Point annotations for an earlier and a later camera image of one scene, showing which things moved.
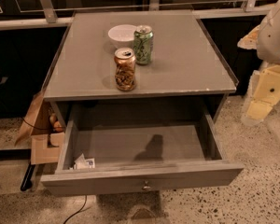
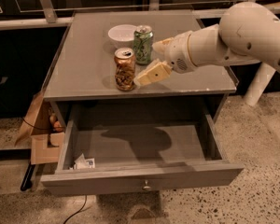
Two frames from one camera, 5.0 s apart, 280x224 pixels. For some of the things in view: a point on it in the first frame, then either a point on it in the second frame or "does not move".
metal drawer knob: [147, 187] does not move
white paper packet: [82, 162] does not move
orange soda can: [124, 63] does not move
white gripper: [274, 36] -> [176, 52]
